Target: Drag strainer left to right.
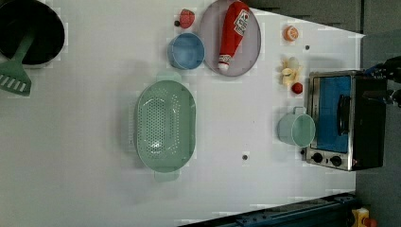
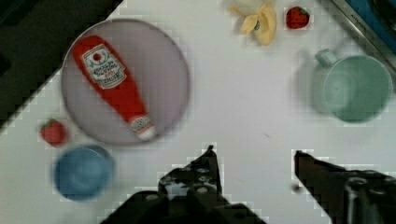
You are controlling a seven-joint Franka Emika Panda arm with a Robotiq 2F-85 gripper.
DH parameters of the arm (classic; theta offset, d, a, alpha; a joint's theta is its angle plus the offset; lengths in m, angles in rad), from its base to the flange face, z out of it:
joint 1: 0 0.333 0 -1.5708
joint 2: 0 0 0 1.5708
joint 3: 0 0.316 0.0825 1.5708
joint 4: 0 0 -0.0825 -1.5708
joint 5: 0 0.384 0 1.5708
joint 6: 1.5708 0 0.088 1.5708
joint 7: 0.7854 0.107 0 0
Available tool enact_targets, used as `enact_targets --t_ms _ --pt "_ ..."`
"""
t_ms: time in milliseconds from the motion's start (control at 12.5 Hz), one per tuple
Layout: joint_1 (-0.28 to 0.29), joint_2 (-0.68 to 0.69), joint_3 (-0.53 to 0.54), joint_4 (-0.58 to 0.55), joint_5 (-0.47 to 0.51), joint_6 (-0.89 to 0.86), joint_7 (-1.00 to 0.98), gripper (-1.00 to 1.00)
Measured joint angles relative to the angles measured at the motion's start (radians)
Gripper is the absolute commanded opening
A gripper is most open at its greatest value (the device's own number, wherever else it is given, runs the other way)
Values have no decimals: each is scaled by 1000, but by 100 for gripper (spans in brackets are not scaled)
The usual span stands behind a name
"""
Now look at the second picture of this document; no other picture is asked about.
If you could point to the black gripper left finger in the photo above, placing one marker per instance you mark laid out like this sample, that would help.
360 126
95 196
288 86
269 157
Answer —
188 195

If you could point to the grey round plate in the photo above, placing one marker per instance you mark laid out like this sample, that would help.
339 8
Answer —
159 69

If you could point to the black toaster oven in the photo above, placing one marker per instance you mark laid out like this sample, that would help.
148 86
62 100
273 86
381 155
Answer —
372 23

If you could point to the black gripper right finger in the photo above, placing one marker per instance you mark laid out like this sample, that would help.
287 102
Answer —
348 196

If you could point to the blue small bowl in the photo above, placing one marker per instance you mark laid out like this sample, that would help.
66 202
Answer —
83 173

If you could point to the peeled toy banana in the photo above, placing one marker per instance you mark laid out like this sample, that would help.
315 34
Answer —
259 18

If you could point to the green mug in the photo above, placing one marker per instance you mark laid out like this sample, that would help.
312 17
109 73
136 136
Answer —
353 89

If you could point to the red ketchup bottle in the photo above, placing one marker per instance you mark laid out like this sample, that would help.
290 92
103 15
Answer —
106 71

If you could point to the red toy strawberry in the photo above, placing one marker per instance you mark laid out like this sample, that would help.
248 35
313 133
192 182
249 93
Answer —
297 18
53 132

